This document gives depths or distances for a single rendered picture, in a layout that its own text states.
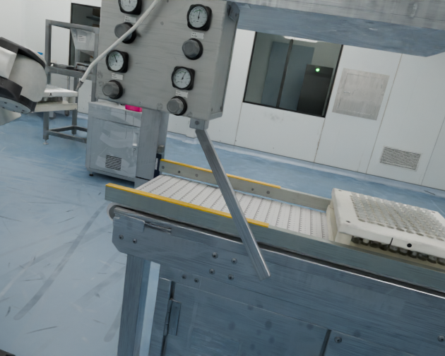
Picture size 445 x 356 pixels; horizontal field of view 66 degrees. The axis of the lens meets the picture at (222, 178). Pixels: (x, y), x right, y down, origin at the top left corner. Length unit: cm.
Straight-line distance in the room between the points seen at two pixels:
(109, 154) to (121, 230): 289
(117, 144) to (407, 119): 436
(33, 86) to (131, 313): 76
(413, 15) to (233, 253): 49
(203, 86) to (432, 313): 57
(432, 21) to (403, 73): 545
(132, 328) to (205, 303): 51
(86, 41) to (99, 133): 139
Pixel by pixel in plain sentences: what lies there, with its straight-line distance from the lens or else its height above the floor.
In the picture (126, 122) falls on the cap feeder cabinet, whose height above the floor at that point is 64.
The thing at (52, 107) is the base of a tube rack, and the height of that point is 102.
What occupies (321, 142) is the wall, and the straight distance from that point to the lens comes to 594.
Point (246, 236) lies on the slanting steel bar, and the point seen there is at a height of 99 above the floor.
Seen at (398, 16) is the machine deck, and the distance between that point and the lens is 59.
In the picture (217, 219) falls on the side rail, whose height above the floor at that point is 97.
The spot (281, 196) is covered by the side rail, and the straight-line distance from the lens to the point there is 92.
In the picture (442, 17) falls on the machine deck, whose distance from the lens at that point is 60.
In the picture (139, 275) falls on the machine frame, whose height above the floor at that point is 59.
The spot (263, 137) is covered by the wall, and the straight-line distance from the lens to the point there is 596.
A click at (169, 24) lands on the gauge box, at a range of 63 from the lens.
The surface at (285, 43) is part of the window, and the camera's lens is 593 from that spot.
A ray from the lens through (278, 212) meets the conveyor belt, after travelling 84.
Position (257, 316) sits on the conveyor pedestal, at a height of 75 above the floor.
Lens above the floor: 123
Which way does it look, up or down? 16 degrees down
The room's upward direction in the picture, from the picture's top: 10 degrees clockwise
